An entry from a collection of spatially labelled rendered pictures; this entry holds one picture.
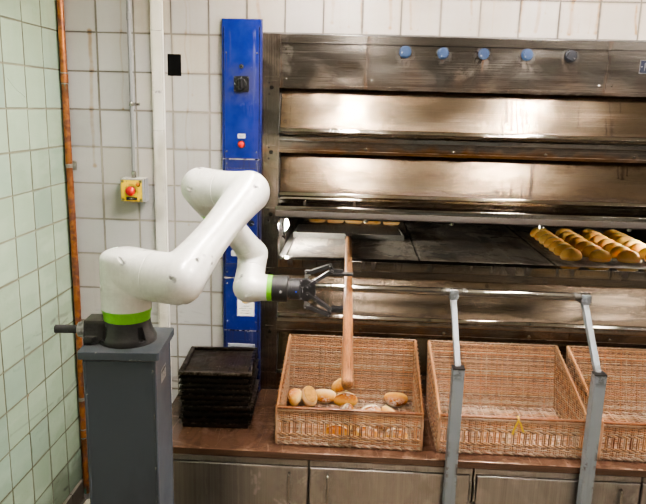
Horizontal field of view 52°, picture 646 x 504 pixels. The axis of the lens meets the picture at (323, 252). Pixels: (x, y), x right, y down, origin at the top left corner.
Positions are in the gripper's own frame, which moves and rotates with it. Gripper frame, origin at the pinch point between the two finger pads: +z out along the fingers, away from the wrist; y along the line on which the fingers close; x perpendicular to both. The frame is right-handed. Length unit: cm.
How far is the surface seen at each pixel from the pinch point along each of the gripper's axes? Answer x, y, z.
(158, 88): -52, -68, -80
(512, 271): -54, 4, 68
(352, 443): -4, 60, 4
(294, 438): -4, 59, -18
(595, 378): 5, 26, 85
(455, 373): 5.7, 26.1, 38.0
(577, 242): -98, -2, 108
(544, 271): -55, 3, 82
